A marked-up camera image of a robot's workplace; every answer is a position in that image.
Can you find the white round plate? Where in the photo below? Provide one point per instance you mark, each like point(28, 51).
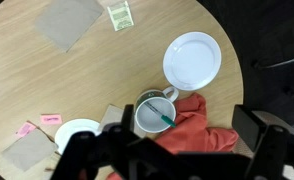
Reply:
point(192, 61)
point(75, 130)

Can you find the black mesh office chair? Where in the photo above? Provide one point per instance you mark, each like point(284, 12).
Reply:
point(280, 63)

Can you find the pink sticky note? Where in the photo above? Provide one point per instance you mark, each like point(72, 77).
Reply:
point(51, 119)
point(25, 129)

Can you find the orange cloth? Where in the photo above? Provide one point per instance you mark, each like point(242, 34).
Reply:
point(193, 131)

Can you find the grey pen green cap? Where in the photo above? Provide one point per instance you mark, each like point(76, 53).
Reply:
point(168, 120)

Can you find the white green ceramic mug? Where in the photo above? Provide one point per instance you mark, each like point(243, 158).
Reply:
point(150, 120)

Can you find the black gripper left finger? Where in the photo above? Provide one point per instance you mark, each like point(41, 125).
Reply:
point(97, 156)

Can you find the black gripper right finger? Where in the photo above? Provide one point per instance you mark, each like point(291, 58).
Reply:
point(273, 150)

